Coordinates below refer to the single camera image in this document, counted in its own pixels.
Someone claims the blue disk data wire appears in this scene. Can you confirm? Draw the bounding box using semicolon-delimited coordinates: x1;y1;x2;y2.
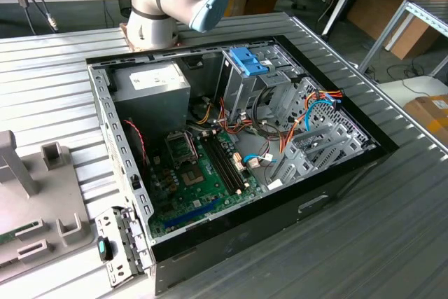
303;98;342;132

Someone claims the orange disk power wire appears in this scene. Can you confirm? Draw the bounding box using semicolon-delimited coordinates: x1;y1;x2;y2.
278;88;346;155

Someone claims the metal disk bay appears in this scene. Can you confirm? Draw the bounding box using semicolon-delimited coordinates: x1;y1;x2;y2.
267;76;381;190

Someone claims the black RAM slot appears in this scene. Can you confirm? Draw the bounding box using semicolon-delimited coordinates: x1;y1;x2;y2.
199;136;236;195
209;134;245;191

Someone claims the metal drive cage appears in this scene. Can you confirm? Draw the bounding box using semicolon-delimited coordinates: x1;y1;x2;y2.
213;48;302;121

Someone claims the metal socket cover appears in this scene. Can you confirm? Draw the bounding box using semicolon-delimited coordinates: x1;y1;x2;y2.
164;131;197;167

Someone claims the green motherboard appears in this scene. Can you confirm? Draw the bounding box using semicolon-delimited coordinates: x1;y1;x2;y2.
146;127;265;240

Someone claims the blue drive cage latch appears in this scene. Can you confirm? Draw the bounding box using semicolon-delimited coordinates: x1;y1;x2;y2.
229;46;269;78

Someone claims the grey power supply unit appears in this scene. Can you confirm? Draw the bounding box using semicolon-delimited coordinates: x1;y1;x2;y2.
110;60;192;146

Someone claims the blue expansion slot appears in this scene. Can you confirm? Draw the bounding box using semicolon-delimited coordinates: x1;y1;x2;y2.
163;199;221;229

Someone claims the black open PC case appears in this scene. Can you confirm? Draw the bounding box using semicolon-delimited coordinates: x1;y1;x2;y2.
85;34;400;296

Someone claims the metal expansion card retainer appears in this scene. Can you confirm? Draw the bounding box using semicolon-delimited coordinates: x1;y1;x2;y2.
94;207;157;288

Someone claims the white low table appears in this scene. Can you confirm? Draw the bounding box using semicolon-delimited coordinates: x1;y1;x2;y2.
377;74;448;109

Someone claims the grey parts rack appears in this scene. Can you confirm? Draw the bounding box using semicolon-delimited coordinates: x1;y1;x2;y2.
0;130;95;275

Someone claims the cardboard box yellow tape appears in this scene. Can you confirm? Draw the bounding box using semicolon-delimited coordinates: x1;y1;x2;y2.
402;94;448;146

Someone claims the green RAM stick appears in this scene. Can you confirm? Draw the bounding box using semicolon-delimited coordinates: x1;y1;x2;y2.
0;221;39;245

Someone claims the power supply wire bundle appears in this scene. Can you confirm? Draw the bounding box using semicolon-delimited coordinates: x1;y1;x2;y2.
188;97;255;137

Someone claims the short blue wire white plug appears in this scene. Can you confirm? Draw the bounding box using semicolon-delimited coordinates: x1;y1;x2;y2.
242;153;279;170

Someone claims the black wire bundle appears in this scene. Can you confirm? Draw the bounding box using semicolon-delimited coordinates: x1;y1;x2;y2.
252;85;283;141

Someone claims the teal black latch handle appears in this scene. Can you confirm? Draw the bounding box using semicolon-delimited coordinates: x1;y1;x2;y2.
97;237;113;262

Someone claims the aluminium shelf frame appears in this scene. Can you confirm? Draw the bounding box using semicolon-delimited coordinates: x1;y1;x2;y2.
357;0;448;76

